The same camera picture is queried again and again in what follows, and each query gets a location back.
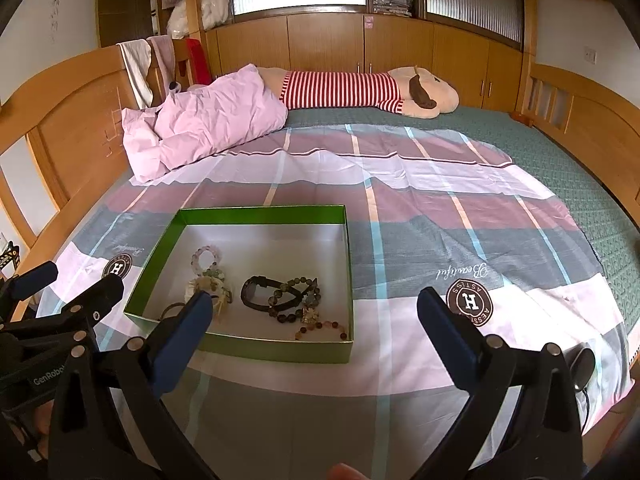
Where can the white hanging garment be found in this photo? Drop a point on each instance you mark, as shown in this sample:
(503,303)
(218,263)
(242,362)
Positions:
(137,70)

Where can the red cloth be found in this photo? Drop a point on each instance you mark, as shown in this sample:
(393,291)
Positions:
(198,60)

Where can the person's right hand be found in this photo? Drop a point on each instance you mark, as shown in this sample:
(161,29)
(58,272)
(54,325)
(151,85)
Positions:
(346,472)

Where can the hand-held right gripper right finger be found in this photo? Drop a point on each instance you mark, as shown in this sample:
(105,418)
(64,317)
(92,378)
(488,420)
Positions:
(445,335)

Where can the wooden bed headboard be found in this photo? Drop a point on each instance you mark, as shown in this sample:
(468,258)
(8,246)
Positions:
(65,125)

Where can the black wristband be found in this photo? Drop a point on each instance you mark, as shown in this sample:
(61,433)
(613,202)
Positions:
(248,300)

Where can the white wall socket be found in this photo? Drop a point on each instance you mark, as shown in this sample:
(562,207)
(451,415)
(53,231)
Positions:
(591,55)

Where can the plaid bed sheet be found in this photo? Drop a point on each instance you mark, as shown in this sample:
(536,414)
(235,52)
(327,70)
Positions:
(425,200)

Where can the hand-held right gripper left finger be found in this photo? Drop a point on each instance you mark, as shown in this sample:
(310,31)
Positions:
(182,340)

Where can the pink hanging garment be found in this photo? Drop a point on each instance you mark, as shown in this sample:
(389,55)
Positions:
(162,55)

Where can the black round puck device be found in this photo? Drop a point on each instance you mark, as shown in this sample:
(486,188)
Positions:
(585,365)

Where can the small toy guitars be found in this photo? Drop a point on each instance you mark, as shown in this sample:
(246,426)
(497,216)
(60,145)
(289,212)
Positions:
(11,256)

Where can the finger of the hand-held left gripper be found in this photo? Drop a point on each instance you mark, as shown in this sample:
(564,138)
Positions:
(97,297)
(32,280)

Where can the striped plush doll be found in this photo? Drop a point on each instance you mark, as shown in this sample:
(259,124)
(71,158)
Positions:
(340,90)

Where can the green cardboard box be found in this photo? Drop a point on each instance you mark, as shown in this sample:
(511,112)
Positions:
(280,350)

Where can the pink quilt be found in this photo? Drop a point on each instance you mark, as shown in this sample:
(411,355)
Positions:
(210,115)

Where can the white plastic bags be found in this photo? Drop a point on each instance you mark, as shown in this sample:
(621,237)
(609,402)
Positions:
(200,10)

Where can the wooden bed footboard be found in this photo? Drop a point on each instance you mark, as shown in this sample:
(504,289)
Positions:
(600,120)

